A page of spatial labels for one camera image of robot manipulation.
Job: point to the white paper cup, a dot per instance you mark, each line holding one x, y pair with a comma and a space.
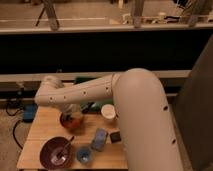
108, 112

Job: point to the green cloth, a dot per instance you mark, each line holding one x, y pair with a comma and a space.
92, 107

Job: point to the orange-red bowl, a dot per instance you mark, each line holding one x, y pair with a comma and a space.
70, 122

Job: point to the blue box on floor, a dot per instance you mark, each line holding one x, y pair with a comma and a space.
29, 113

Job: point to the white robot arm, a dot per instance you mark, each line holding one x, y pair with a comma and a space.
144, 118

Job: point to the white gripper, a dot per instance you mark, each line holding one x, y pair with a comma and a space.
73, 112

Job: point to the dark purple bowl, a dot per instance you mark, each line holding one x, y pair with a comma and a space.
49, 151

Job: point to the black rectangular block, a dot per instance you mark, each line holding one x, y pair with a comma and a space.
115, 137

